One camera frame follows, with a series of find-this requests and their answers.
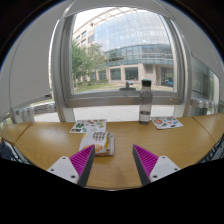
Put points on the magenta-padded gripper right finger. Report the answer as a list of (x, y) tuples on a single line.
[(163, 166)]

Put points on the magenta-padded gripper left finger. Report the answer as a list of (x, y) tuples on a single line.
[(63, 168)]

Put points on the white cartoon-print towel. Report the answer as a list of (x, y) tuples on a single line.
[(96, 143)]

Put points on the small colourful sticker sheet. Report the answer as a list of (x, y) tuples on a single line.
[(166, 122)]

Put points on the sticker sheet with green mittens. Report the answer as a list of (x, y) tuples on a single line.
[(88, 125)]

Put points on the person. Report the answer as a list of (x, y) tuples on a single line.
[(5, 150)]

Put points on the clear black-lidded water bottle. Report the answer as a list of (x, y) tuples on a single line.
[(145, 106)]

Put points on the small black label plate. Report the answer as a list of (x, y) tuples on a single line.
[(48, 96)]

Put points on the green tree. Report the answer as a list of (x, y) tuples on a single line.
[(83, 60)]

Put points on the glass office building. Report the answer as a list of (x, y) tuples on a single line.
[(133, 33)]

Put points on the black metal table frame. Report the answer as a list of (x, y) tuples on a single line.
[(215, 150)]

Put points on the white socket trunking rail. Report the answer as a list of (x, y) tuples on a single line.
[(26, 113), (203, 103)]

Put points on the grey window frame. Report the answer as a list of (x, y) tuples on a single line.
[(116, 99)]

